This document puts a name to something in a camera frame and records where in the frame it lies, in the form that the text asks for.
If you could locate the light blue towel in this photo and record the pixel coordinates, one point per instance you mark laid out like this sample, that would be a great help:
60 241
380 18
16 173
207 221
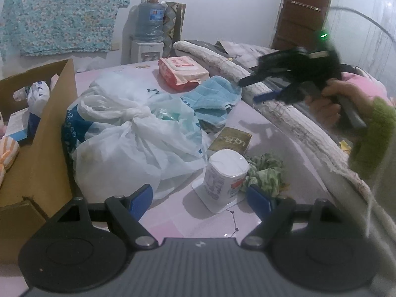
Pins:
213 96

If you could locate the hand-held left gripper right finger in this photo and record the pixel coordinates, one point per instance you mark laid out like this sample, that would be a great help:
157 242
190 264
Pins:
258 201

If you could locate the brown cardboard box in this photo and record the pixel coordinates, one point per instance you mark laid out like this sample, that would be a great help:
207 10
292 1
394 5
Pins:
46 148

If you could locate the person's right forearm green sleeve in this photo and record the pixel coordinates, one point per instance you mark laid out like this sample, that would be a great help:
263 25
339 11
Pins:
371 142

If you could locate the white hook rail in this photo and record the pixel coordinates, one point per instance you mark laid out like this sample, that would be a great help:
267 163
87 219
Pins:
306 5

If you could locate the white water dispenser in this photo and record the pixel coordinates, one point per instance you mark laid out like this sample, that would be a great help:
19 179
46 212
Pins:
145 52

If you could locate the small blue dotted plastic bag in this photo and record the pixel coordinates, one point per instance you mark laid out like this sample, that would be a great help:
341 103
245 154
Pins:
37 96

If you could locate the pink wet wipes pack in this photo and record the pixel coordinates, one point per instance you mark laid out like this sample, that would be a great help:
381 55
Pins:
181 68

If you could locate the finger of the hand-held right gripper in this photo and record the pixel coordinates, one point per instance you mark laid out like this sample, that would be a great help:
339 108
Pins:
250 80
266 96

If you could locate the white wall socket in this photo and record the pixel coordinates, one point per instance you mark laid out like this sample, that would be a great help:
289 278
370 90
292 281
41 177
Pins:
115 46

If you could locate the white blue plastic bag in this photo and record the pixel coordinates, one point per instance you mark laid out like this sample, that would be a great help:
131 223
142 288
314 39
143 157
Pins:
130 148

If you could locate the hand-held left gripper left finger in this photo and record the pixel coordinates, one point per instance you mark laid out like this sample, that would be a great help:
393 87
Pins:
140 201

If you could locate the grey curved pole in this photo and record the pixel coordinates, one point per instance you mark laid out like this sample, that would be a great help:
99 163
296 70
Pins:
365 17

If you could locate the person's right hand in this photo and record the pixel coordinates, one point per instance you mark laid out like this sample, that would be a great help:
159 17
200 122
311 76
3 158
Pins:
349 92

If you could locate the brown wooden door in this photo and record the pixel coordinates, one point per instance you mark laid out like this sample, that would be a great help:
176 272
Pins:
303 21

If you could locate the pink cloth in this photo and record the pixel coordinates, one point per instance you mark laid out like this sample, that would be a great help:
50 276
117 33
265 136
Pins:
362 82

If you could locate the green patterned scrunchie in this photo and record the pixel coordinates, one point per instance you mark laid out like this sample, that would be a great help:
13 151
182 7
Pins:
266 173

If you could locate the orange striped cloth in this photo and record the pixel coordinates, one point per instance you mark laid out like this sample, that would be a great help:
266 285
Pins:
7 161

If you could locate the patterned tall bag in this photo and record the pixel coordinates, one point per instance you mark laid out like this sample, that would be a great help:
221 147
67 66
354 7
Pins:
173 27

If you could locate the white blue carton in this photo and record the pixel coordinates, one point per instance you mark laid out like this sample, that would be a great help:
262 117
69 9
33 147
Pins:
20 123

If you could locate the blue water jug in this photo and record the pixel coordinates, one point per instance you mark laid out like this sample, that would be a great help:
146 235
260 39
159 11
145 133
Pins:
150 21

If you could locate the white fuzzy quilt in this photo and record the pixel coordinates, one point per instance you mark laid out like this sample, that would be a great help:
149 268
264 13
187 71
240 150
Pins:
216 58

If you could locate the grey striped blanket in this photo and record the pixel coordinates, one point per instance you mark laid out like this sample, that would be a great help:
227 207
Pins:
244 49

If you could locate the white strawberry yogurt cup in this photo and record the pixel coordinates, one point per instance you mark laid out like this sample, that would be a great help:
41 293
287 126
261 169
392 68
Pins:
221 176

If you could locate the blue floral curtain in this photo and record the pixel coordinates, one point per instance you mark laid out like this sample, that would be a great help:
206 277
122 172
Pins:
62 12

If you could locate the gold flat packet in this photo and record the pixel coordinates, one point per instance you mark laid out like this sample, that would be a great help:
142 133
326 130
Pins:
230 140

